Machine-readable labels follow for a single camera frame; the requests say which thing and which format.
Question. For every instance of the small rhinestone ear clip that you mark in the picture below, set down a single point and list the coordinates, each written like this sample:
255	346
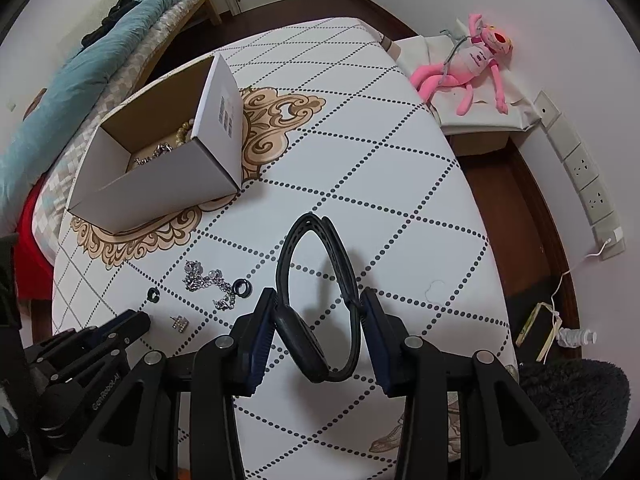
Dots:
178	324

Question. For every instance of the white patterned tablecloth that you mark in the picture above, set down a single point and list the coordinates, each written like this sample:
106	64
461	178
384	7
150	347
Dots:
380	170

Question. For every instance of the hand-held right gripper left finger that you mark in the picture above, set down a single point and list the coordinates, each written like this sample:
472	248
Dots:
260	342

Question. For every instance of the small white bottle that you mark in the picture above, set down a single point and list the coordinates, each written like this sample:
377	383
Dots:
577	337

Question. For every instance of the small dark box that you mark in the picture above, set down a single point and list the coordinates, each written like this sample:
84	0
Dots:
537	330

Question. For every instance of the teal quilt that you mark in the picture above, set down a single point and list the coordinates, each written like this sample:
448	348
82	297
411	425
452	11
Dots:
75	85

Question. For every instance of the wooden bed frame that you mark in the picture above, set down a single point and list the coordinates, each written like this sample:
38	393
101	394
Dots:
207	5

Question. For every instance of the pink plush toy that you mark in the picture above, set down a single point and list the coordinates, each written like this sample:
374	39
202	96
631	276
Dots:
472	57

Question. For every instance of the dark fluffy cushion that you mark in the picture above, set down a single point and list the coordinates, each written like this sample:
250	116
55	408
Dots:
575	405

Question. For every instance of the black garment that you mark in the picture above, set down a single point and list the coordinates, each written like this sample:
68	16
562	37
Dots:
107	17

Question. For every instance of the red cloth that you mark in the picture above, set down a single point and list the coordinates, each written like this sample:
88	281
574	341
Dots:
35	245

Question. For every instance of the white cardboard box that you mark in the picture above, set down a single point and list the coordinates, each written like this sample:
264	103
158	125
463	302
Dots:
150	180

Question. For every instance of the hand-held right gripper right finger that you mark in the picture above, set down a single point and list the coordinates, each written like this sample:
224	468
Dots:
376	347

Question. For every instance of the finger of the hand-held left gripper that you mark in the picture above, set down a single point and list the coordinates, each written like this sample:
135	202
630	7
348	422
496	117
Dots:
131	322
95	362

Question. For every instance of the black rubber wristband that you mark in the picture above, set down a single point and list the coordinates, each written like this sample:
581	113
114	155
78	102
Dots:
296	332

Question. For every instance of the row of wall sockets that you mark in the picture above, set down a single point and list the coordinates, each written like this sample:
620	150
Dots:
582	170

